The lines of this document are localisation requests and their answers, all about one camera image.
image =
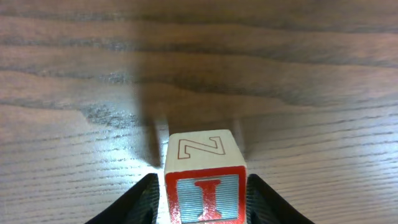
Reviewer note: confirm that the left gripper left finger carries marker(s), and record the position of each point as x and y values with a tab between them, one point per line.
139	205

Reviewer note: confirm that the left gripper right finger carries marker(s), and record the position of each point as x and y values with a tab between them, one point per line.
265	206

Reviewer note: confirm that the red letter I block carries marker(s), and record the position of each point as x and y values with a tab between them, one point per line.
205	178

